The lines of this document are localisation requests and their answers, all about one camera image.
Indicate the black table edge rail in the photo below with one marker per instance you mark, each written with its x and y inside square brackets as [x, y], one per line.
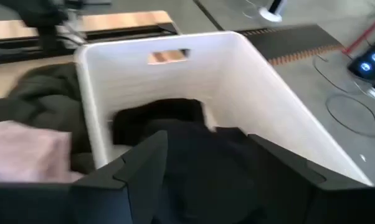
[128, 32]

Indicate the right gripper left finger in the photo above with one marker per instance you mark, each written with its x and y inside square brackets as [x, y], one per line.
[144, 161]

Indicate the white stand base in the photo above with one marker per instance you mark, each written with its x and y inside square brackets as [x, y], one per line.
[273, 12]

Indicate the red floor strip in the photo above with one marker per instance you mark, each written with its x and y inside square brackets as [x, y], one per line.
[366, 32]

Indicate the black device with blue lights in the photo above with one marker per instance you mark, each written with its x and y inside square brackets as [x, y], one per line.
[372, 63]

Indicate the black garment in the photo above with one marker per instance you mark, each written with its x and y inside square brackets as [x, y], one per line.
[200, 174]

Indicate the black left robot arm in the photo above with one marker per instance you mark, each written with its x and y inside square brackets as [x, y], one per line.
[47, 18]

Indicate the pink striped shirt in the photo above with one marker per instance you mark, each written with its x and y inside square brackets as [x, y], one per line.
[25, 149]

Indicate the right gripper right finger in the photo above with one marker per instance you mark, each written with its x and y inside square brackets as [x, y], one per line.
[287, 168]

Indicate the dark green knitted sweater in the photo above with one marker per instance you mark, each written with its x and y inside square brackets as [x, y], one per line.
[44, 96]

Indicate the white perforated plastic basket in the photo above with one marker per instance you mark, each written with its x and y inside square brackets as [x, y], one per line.
[237, 87]

